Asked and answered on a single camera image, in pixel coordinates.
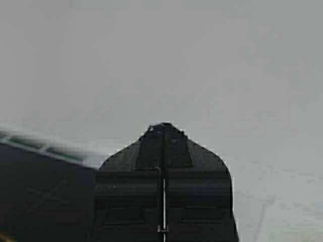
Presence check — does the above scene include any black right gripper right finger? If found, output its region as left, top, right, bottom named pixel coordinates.
left=163, top=123, right=239, bottom=241

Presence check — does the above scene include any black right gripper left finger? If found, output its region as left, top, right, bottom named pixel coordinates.
left=91, top=124, right=165, bottom=241

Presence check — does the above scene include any black glass cooktop stove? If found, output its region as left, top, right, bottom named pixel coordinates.
left=1, top=131, right=95, bottom=241

